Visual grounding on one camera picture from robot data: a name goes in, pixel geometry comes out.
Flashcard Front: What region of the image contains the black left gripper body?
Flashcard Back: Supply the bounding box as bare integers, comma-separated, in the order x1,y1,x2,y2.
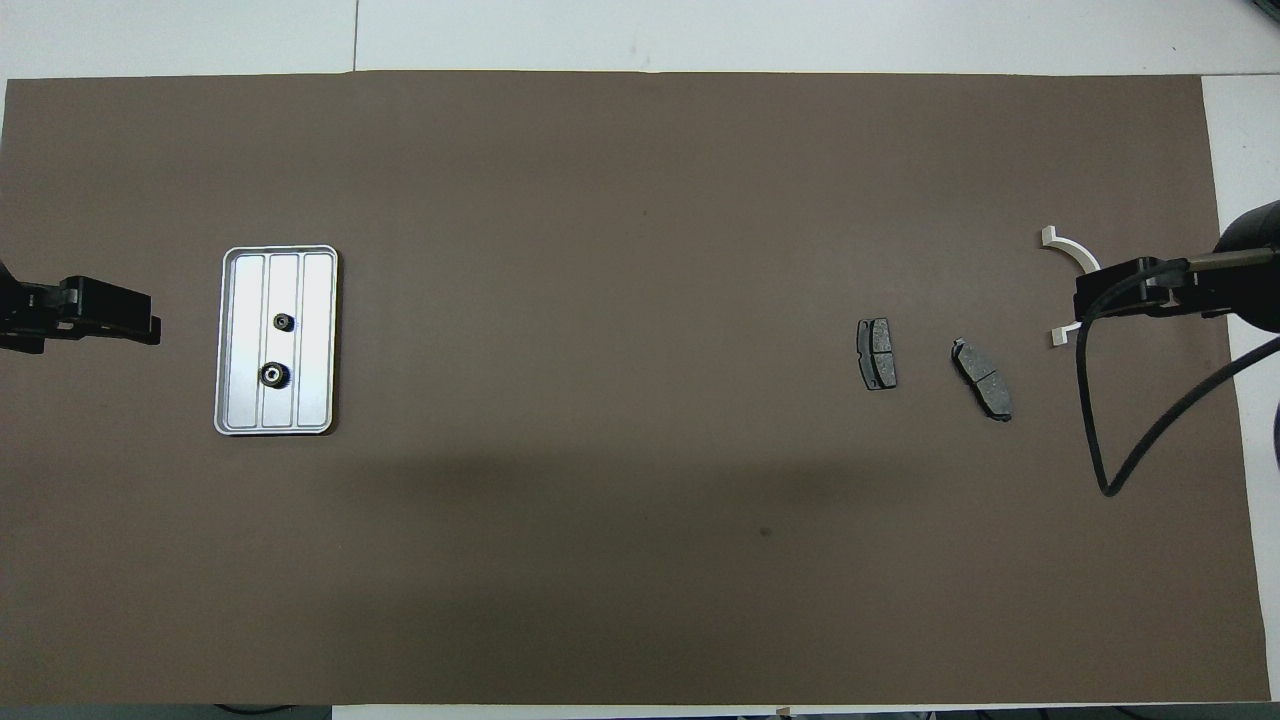
0,262,73,353

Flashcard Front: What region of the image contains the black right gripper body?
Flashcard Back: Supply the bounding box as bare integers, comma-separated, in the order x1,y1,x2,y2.
1160,258,1236,319

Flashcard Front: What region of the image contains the silver metal tray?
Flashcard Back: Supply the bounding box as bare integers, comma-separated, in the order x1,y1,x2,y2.
213,245,340,436

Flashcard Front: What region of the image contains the dark grey brake pad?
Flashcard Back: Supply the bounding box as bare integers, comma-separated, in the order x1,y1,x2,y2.
856,318,898,391
950,338,1014,423

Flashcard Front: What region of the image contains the brown table mat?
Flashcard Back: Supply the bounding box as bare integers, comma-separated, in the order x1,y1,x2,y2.
0,70,1271,706

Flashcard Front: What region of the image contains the white semicircular bracket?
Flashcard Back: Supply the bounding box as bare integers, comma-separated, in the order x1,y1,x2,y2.
1040,226,1103,348

